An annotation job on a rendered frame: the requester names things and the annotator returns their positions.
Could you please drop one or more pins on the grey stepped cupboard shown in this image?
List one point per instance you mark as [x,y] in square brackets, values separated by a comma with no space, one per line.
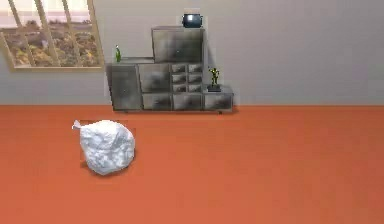
[173,83]

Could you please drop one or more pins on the green statuette on black base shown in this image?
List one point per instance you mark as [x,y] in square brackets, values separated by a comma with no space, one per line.
[214,81]

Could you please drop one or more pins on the black cooking pot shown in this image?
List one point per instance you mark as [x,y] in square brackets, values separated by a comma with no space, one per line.
[192,20]

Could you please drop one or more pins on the white tied rubbish bag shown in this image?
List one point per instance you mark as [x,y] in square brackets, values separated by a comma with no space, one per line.
[106,146]

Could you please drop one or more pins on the green bottle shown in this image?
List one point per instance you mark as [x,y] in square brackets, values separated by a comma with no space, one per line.
[118,55]

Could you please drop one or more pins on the beige framed window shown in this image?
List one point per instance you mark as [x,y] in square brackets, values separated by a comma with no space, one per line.
[50,36]

